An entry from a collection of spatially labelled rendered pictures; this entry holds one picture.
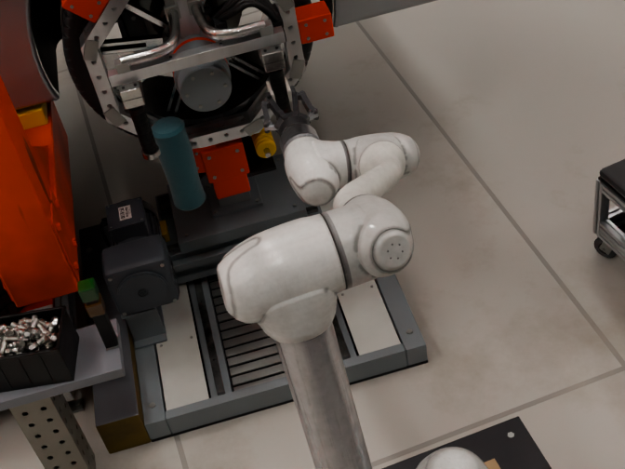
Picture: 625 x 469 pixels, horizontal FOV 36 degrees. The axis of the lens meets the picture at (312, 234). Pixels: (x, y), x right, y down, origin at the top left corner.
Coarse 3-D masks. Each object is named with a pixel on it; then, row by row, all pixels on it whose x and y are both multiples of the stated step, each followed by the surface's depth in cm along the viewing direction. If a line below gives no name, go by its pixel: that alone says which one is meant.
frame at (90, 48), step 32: (128, 0) 233; (288, 0) 242; (96, 32) 236; (288, 32) 248; (96, 64) 242; (288, 64) 257; (128, 128) 256; (192, 128) 266; (224, 128) 263; (256, 128) 265
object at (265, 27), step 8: (192, 0) 236; (200, 0) 236; (192, 8) 235; (200, 8) 234; (200, 16) 231; (200, 24) 229; (208, 24) 227; (248, 24) 224; (256, 24) 224; (264, 24) 224; (272, 24) 225; (208, 32) 226; (216, 32) 225; (224, 32) 224; (232, 32) 224; (240, 32) 224; (248, 32) 224; (256, 32) 225; (264, 32) 225; (272, 32) 226
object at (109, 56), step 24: (168, 24) 251; (120, 48) 252; (144, 48) 254; (240, 72) 279; (264, 72) 267; (120, 96) 259; (144, 96) 270; (168, 96) 266; (240, 96) 272; (192, 120) 269
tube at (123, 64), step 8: (168, 0) 235; (168, 8) 235; (176, 8) 236; (168, 16) 234; (176, 16) 233; (176, 24) 230; (176, 32) 227; (168, 40) 225; (176, 40) 226; (152, 48) 223; (160, 48) 223; (168, 48) 224; (128, 56) 222; (136, 56) 222; (144, 56) 222; (152, 56) 223; (160, 56) 224; (120, 64) 222; (128, 64) 223; (120, 72) 223
